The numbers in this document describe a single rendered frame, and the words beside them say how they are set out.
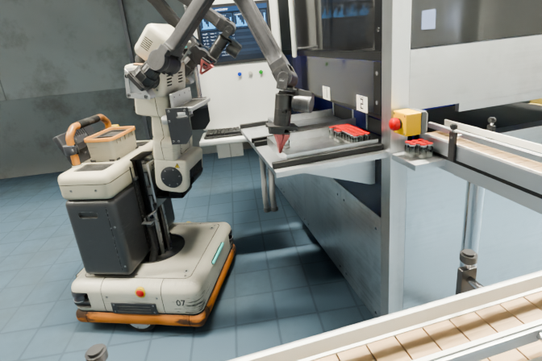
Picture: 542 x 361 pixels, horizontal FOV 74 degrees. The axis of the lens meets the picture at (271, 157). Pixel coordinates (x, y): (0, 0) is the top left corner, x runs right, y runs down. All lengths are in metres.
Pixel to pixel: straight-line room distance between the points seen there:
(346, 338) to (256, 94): 1.76
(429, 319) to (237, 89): 1.76
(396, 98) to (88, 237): 1.43
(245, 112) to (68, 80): 2.93
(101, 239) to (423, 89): 1.47
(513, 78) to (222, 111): 1.40
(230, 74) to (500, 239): 1.52
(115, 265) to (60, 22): 3.29
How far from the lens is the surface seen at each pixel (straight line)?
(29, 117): 4.94
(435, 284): 1.67
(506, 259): 1.86
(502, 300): 0.59
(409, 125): 1.18
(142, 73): 1.47
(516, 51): 1.53
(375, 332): 0.47
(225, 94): 2.09
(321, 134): 1.50
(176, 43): 1.41
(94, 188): 1.72
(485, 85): 1.46
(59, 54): 4.70
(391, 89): 1.23
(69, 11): 4.64
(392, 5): 1.22
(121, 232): 1.77
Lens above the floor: 1.29
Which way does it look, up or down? 18 degrees down
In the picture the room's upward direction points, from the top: 6 degrees counter-clockwise
